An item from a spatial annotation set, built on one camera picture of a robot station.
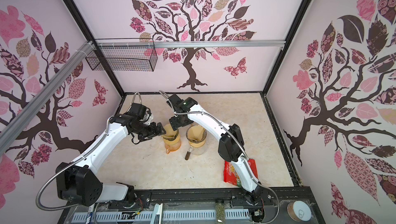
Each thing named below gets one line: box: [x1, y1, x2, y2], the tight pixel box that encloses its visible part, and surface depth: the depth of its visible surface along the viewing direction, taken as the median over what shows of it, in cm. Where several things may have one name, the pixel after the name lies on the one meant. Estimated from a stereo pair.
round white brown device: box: [286, 200, 312, 222], surface depth 68 cm
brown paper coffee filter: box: [187, 124, 205, 141], surface depth 81 cm
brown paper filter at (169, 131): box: [161, 123, 179, 138], surface depth 86 cm
